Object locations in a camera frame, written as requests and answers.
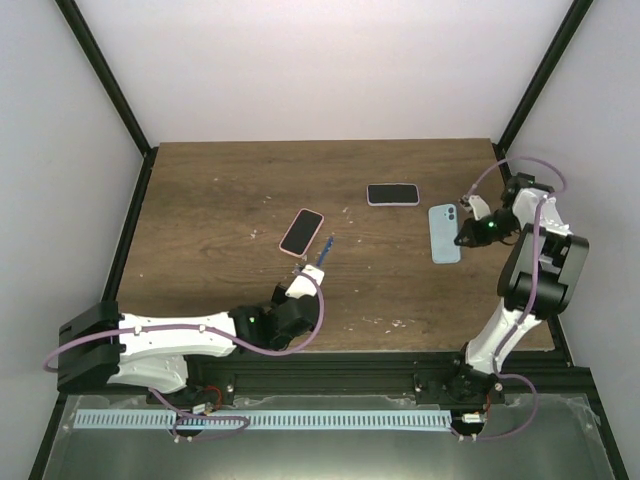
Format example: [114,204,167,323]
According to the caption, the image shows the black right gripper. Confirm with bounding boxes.
[454,209,521,249]

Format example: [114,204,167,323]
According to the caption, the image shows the light blue phone case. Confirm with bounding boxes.
[428,204,461,264]

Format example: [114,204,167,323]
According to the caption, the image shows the blue phone black screen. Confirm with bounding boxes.
[316,236,334,268]

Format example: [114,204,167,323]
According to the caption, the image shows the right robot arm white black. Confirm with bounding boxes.
[444,173,590,403]

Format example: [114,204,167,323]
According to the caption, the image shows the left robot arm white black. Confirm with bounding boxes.
[43,267,325,404]

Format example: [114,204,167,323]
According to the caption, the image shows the phone in lilac case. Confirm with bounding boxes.
[366,183,420,207]

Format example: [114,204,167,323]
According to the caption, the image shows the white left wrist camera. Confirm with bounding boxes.
[285,264,325,299]

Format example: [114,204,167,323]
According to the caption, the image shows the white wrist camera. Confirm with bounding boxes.
[459,194,492,221]
[285,264,325,299]

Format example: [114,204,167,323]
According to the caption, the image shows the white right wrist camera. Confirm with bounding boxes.
[459,194,492,221]

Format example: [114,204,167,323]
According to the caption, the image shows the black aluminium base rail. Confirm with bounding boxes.
[144,350,506,406]

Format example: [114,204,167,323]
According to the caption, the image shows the light blue slotted cable duct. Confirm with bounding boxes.
[73,409,451,432]

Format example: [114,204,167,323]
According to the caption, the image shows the black frame post right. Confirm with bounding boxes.
[493,0,594,154]

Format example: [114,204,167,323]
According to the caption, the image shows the black frame post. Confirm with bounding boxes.
[493,0,594,154]
[54,0,153,154]

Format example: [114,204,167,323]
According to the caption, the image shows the black frame post left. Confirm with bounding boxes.
[54,0,153,154]

